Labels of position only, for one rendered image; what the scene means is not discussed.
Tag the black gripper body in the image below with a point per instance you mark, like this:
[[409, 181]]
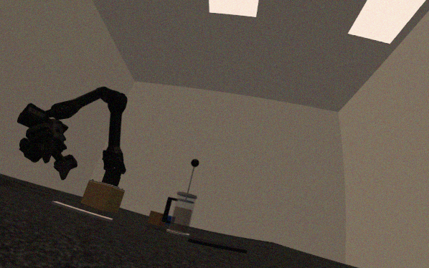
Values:
[[59, 145]]

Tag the glass french press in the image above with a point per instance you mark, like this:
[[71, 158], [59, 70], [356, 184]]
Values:
[[183, 208]]

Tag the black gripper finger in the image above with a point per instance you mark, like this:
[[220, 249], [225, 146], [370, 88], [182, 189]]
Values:
[[64, 168], [45, 144]]

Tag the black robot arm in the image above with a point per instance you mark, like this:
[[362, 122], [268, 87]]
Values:
[[112, 156]]

